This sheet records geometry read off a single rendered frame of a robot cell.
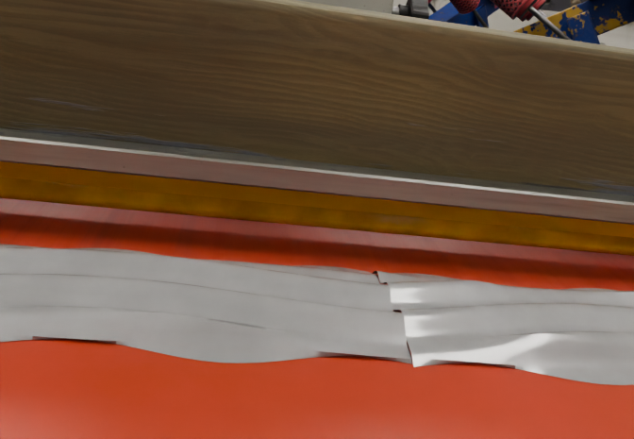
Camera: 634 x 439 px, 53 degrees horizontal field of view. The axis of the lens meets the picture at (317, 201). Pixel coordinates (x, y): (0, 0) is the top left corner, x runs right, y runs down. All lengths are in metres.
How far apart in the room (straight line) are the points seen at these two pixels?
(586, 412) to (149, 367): 0.13
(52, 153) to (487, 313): 0.18
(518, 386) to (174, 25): 0.18
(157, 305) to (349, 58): 0.13
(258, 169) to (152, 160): 0.04
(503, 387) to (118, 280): 0.13
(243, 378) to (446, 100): 0.15
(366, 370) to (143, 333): 0.07
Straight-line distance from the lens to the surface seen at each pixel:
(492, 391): 0.21
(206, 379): 0.19
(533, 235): 0.33
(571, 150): 0.31
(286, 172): 0.26
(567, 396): 0.22
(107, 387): 0.19
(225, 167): 0.26
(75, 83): 0.28
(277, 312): 0.22
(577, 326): 0.26
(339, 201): 0.29
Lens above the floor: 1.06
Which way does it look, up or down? 18 degrees down
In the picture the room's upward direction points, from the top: 8 degrees clockwise
